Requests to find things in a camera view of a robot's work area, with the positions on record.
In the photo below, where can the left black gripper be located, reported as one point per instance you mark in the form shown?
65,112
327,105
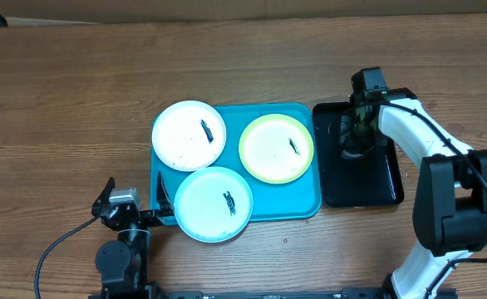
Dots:
164,203

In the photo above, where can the white round plate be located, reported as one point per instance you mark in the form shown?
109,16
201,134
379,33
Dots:
189,135

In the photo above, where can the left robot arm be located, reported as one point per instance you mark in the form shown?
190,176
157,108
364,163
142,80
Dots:
124,263

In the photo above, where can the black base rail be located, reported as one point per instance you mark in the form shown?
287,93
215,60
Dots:
345,293

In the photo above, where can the light blue round plate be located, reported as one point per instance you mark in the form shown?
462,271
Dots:
213,205

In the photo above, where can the teal plastic tray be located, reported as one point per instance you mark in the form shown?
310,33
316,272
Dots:
301,198

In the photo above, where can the black plastic tray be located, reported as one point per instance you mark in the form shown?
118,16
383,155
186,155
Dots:
372,180

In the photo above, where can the yellow-green round plate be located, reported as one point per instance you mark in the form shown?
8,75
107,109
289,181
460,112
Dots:
276,148

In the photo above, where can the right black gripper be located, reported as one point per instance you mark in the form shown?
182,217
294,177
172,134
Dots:
359,129

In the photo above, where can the green sponge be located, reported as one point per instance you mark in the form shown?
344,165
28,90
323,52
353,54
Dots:
351,154

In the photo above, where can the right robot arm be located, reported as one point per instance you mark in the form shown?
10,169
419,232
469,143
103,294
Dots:
450,209

